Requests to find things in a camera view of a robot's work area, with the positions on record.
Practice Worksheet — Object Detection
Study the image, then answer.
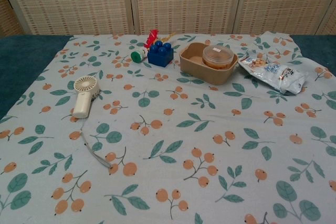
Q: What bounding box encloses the blue toy building block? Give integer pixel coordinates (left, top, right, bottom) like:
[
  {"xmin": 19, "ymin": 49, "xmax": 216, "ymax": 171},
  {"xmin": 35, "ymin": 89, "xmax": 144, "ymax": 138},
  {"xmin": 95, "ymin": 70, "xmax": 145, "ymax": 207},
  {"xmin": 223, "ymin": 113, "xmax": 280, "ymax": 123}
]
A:
[{"xmin": 147, "ymin": 40, "xmax": 175, "ymax": 68}]

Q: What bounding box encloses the brown paper box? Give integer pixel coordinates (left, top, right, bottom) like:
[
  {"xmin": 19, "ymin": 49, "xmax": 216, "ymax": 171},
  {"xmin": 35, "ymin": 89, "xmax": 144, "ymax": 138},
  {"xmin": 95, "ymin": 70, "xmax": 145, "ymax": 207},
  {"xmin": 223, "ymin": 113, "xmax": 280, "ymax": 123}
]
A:
[{"xmin": 179, "ymin": 42, "xmax": 239, "ymax": 86}]

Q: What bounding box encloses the white snack bag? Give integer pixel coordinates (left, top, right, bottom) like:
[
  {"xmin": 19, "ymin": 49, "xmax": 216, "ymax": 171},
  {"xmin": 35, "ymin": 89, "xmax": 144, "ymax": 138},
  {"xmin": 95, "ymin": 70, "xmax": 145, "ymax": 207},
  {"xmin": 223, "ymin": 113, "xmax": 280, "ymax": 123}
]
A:
[{"xmin": 238, "ymin": 54, "xmax": 308, "ymax": 95}]

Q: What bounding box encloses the woven folding screen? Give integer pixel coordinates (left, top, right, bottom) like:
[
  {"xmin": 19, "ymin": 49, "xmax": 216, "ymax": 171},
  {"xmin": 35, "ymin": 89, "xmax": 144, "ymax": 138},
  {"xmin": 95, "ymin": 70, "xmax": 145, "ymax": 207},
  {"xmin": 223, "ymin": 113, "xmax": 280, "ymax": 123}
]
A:
[{"xmin": 0, "ymin": 0, "xmax": 336, "ymax": 37}]

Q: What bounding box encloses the cream handheld fan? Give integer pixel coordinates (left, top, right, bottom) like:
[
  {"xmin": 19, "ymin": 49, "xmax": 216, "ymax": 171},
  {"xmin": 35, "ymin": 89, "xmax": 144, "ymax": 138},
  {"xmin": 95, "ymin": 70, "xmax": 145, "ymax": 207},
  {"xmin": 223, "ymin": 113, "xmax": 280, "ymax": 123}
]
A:
[{"xmin": 72, "ymin": 75, "xmax": 101, "ymax": 119}]

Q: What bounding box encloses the clear round lidded container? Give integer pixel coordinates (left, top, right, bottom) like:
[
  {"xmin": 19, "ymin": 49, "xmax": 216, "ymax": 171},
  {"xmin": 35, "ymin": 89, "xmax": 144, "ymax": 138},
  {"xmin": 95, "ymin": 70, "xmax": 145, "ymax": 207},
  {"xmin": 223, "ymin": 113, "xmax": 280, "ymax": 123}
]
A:
[{"xmin": 202, "ymin": 45, "xmax": 234, "ymax": 70}]

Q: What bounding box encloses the green capped small bottle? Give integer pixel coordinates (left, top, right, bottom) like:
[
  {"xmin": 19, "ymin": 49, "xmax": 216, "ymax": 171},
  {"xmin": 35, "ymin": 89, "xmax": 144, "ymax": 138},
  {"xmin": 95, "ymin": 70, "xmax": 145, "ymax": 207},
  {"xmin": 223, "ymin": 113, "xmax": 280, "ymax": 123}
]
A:
[{"xmin": 130, "ymin": 48, "xmax": 148, "ymax": 64}]

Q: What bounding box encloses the floral print tablecloth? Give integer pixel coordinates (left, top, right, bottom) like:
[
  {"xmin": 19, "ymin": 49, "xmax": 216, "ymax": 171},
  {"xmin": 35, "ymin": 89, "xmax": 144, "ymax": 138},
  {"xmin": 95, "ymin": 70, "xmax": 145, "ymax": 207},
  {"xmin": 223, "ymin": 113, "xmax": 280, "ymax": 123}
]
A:
[{"xmin": 0, "ymin": 31, "xmax": 336, "ymax": 224}]

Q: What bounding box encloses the red plastic toy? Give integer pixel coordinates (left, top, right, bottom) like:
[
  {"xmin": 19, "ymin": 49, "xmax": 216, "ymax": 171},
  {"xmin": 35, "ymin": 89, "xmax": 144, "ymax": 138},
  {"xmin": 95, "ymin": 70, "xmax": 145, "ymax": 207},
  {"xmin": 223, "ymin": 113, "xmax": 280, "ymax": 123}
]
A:
[{"xmin": 145, "ymin": 29, "xmax": 161, "ymax": 49}]

